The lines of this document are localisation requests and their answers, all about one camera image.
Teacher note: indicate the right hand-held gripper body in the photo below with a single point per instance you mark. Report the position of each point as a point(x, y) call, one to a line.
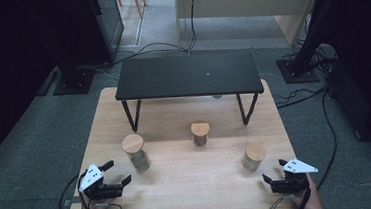
point(288, 185)

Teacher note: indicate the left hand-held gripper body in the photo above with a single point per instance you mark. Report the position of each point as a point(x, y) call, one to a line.
point(108, 191)

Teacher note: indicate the small jar with reddish contents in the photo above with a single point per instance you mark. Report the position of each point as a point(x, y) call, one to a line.
point(200, 130)

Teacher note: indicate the person's right hand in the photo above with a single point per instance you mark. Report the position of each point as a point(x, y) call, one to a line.
point(311, 199)

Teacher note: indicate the small jar with pale contents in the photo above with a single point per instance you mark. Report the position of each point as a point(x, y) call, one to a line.
point(255, 152)

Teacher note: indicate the tall jar with wooden lid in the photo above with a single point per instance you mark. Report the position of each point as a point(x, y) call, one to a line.
point(133, 143)

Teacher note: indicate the black stand with square base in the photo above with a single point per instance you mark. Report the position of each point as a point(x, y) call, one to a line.
point(74, 82)

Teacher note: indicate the black case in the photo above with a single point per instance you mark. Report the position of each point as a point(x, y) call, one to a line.
point(350, 105)

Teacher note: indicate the grey round table grommet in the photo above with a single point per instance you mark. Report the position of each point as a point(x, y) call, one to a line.
point(217, 96)

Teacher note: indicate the black slanted stand with base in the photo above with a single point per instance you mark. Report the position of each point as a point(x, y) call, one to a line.
point(298, 70)

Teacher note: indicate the black metal shelf riser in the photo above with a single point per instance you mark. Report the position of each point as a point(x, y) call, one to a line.
point(187, 74)

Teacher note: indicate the dark glass-front cabinet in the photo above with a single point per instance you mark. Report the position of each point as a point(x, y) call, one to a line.
point(112, 26)

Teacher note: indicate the orange stool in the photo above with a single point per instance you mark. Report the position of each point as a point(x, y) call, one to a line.
point(137, 1)

